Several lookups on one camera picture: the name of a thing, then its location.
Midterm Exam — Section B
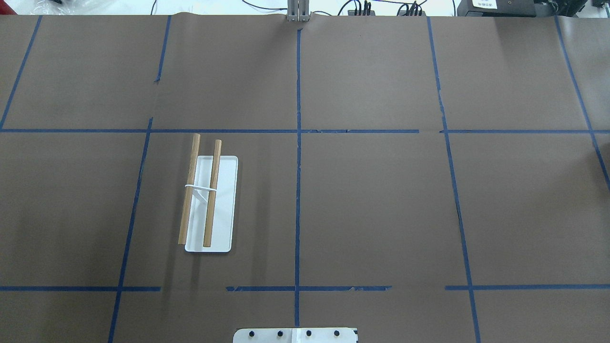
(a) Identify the black mini computer box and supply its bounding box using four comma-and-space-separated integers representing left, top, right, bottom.
456, 0, 536, 18

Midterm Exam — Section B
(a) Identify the aluminium frame post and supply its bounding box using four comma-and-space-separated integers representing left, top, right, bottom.
287, 0, 311, 22

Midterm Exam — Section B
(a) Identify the right wooden rack bar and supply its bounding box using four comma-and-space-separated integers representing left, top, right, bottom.
202, 139, 222, 248

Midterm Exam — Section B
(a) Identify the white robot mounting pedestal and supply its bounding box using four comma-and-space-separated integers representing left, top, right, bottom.
233, 327, 359, 343

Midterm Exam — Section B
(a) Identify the wooden rack bar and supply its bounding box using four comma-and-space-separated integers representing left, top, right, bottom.
202, 139, 222, 248
177, 134, 201, 245

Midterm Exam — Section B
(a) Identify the left wooden rack bar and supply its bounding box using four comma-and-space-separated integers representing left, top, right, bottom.
177, 134, 201, 245

